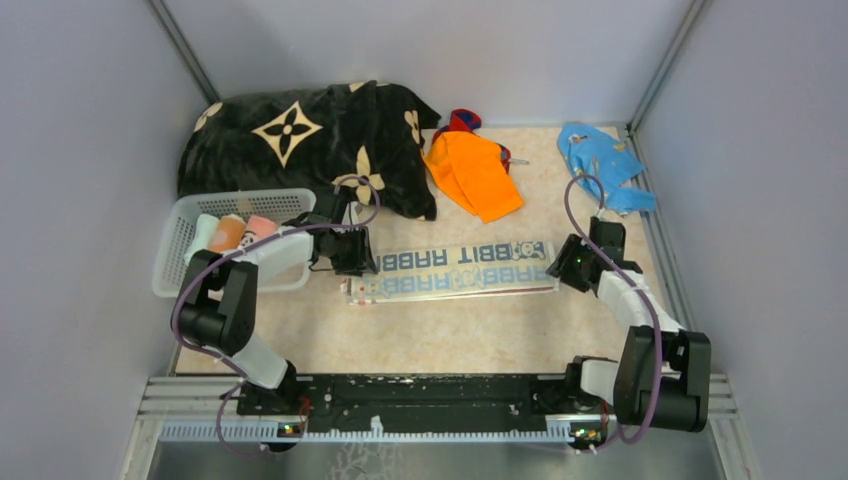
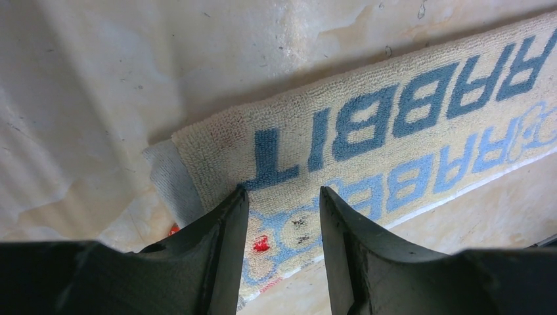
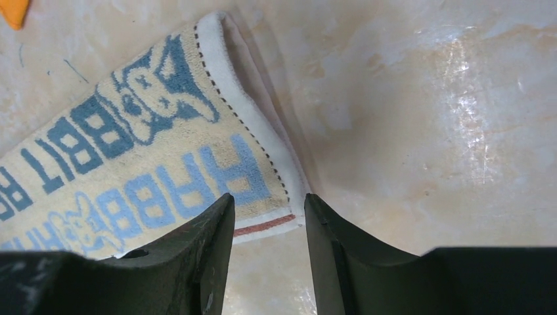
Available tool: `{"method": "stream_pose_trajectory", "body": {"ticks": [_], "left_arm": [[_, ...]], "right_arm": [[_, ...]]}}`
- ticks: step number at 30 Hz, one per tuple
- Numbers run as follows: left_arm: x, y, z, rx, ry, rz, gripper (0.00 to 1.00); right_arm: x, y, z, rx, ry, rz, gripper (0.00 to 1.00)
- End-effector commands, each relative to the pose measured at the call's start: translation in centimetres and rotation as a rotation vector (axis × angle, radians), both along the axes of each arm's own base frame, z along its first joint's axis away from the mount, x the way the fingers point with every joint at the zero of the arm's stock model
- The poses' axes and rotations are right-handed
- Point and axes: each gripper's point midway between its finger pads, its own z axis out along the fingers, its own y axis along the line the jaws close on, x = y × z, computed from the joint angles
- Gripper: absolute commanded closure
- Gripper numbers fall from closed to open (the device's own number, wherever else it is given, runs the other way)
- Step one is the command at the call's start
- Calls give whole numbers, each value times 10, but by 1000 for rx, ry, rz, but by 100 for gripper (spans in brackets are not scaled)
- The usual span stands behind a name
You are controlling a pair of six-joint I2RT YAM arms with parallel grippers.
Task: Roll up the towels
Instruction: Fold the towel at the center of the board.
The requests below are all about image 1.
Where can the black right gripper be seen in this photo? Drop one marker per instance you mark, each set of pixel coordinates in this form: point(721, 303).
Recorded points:
point(561, 267)

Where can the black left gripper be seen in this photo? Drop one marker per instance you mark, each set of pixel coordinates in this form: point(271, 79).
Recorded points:
point(362, 258)

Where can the striped rabbit print towel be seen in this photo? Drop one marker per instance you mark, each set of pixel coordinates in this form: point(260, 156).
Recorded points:
point(468, 271)

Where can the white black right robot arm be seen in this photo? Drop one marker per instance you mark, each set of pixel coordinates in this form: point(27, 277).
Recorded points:
point(663, 374)

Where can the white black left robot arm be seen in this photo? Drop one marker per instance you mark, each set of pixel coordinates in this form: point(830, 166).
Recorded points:
point(215, 311)

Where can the white plastic basket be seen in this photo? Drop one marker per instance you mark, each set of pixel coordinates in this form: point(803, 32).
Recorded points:
point(278, 205)

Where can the rolled pink panda towel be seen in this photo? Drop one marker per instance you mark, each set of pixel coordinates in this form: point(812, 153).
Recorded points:
point(256, 228)

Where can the blue patterned towel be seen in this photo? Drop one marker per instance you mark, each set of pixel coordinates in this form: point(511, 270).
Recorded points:
point(589, 151)

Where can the black floral blanket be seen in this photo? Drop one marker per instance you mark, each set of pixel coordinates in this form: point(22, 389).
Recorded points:
point(365, 138)

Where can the rolled orange towel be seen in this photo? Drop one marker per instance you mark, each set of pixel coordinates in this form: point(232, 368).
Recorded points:
point(227, 234)

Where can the rolled white green towel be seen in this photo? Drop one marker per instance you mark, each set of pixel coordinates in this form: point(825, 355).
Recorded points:
point(205, 228)

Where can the red blue cloth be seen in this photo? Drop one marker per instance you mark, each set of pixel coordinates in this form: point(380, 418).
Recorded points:
point(467, 121)

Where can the aluminium frame rail right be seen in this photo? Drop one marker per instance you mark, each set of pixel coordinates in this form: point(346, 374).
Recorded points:
point(661, 246)

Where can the aluminium frame rail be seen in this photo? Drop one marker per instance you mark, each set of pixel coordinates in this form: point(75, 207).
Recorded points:
point(562, 429)
point(661, 246)

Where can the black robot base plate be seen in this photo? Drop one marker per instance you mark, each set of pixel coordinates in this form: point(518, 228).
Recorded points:
point(422, 403)

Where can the aluminium frame rail front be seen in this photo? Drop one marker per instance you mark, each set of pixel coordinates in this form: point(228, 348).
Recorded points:
point(562, 429)

